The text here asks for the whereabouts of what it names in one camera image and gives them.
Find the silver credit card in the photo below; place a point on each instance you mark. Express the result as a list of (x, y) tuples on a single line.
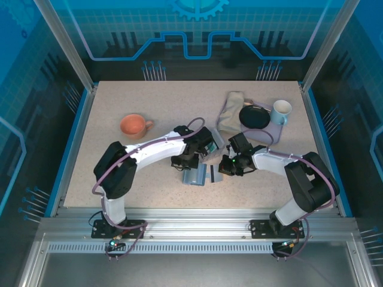
[(218, 175)]

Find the teal leather card holder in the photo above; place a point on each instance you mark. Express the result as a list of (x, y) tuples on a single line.
[(193, 177)]

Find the black credit card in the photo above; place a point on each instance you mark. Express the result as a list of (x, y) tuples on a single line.
[(206, 151)]

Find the green credit card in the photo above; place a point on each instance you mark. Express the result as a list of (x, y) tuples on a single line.
[(212, 146)]

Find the grey card holder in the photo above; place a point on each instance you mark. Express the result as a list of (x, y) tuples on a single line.
[(220, 140)]

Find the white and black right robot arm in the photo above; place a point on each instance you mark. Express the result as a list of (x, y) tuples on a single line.
[(269, 163)]

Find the lavender placemat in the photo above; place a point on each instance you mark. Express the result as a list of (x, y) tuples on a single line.
[(266, 136)]

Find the black plate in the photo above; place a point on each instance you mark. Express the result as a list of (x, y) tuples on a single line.
[(254, 118)]

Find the beige folded cloth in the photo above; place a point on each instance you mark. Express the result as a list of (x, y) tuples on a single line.
[(230, 113)]

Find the orange ceramic cup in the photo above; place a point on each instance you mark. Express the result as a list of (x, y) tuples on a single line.
[(133, 125)]

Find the wooden spoon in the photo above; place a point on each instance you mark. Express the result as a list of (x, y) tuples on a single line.
[(258, 106)]

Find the light blue mug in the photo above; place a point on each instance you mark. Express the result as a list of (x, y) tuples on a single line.
[(281, 109)]

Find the metal lower shelf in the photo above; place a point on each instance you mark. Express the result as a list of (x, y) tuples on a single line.
[(191, 272)]

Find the aluminium front frame rail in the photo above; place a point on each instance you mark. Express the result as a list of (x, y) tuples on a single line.
[(194, 221)]

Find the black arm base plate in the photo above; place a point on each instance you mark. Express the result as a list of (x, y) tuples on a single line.
[(258, 230), (100, 233)]

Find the aluminium side rail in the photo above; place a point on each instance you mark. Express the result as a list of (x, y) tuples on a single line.
[(314, 119), (83, 119)]

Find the aluminium frame post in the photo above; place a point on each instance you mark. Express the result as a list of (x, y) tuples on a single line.
[(323, 45), (67, 45)]

